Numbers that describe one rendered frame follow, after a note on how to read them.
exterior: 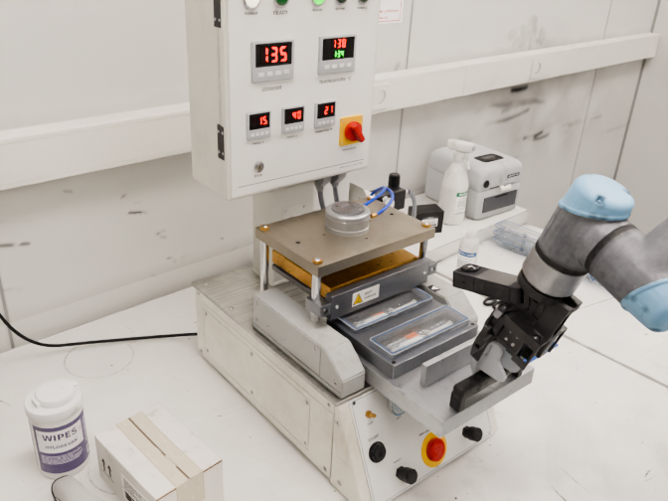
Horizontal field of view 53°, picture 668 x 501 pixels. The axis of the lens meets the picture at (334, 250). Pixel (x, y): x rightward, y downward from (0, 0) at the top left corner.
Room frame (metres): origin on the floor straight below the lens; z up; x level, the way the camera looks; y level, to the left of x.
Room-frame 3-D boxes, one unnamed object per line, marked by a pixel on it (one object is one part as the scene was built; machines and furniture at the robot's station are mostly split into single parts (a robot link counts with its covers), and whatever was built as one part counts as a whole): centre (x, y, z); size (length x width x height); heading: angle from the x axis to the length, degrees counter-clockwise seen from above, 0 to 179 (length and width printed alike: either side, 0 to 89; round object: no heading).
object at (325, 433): (1.08, -0.04, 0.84); 0.53 x 0.37 x 0.17; 41
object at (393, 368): (0.95, -0.12, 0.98); 0.20 x 0.17 x 0.03; 131
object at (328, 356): (0.93, 0.04, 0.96); 0.25 x 0.05 x 0.07; 41
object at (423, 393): (0.92, -0.15, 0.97); 0.30 x 0.22 x 0.08; 41
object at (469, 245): (1.56, -0.35, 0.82); 0.05 x 0.05 x 0.14
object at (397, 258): (1.08, -0.03, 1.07); 0.22 x 0.17 x 0.10; 131
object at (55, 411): (0.84, 0.44, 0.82); 0.09 x 0.09 x 0.15
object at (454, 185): (1.85, -0.35, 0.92); 0.09 x 0.08 x 0.25; 57
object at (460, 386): (0.81, -0.24, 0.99); 0.15 x 0.02 x 0.04; 131
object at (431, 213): (1.77, -0.26, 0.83); 0.09 x 0.06 x 0.07; 110
